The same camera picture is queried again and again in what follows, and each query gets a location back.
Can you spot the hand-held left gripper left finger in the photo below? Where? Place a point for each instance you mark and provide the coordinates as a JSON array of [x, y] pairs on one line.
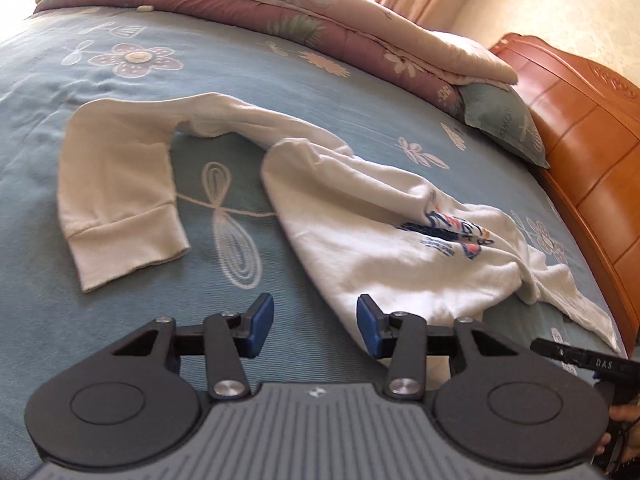
[[260, 325]]

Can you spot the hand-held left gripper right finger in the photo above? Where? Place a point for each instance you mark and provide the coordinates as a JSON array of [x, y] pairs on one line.
[[370, 327]]

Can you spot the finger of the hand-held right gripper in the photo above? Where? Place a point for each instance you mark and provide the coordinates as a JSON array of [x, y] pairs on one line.
[[555, 349]]

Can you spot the white printed sweatshirt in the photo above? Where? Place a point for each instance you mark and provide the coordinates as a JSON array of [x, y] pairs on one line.
[[350, 240]]

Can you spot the person's right hand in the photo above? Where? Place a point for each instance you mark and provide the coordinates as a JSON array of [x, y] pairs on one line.
[[625, 412]]

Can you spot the wooden headboard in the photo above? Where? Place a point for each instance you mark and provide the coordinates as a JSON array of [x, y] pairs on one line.
[[590, 160]]

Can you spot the green floral pillow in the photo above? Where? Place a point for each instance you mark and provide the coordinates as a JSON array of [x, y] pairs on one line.
[[500, 120]]

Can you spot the pink floral folded quilt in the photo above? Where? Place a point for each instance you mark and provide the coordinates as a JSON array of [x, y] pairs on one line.
[[300, 5]]

